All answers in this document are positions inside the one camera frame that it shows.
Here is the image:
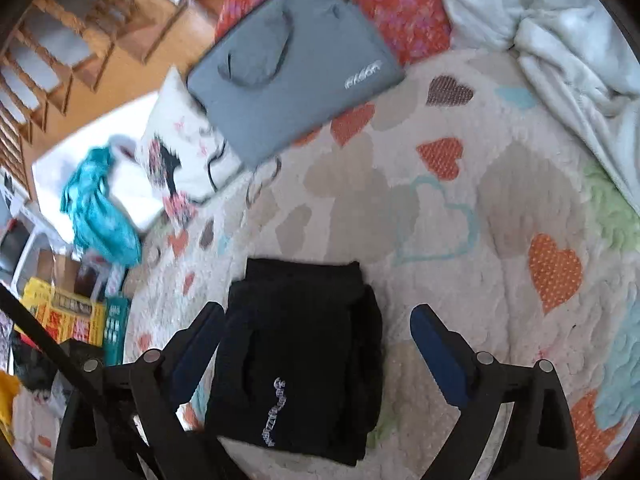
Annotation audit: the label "green cardboard box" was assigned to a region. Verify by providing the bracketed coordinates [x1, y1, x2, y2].
[102, 296, 132, 366]

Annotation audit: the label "printed white pillow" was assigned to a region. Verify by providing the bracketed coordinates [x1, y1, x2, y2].
[137, 65, 251, 206]

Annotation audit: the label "heart-print quilt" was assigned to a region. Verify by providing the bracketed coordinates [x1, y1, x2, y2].
[10, 45, 640, 480]

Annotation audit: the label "red floral pillow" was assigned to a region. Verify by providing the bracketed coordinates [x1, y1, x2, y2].
[215, 0, 453, 66]

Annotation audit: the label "yellow cardboard box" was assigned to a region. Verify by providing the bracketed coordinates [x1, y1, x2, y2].
[20, 277, 108, 346]

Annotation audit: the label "black pants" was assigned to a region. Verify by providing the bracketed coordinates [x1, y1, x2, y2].
[205, 257, 385, 467]

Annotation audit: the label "white fleece blanket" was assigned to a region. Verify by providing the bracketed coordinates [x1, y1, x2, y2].
[437, 0, 640, 201]

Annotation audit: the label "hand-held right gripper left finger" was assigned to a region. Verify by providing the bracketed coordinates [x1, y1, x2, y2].
[52, 301, 251, 480]

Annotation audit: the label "grey laptop bag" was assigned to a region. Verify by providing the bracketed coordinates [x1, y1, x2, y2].
[186, 0, 407, 168]

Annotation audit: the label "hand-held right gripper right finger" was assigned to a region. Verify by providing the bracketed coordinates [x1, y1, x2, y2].
[410, 304, 581, 480]

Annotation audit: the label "teal star-print cloth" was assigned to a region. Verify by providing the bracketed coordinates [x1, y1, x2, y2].
[60, 146, 143, 267]

